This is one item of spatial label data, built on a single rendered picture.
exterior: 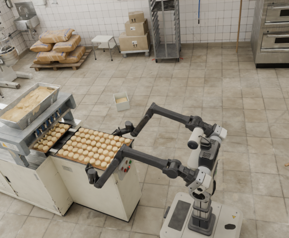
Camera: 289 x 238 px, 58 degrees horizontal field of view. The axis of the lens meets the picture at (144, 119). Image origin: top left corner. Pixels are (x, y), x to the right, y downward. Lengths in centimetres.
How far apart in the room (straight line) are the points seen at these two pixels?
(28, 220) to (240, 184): 238
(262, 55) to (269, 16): 68
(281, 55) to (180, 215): 347
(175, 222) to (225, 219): 45
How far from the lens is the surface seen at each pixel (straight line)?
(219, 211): 264
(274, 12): 480
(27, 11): 708
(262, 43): 496
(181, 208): 264
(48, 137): 267
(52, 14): 678
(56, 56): 589
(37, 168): 254
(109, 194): 254
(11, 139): 240
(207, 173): 172
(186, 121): 197
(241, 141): 363
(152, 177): 320
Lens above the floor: 250
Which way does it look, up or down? 39 degrees down
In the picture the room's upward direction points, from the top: 9 degrees counter-clockwise
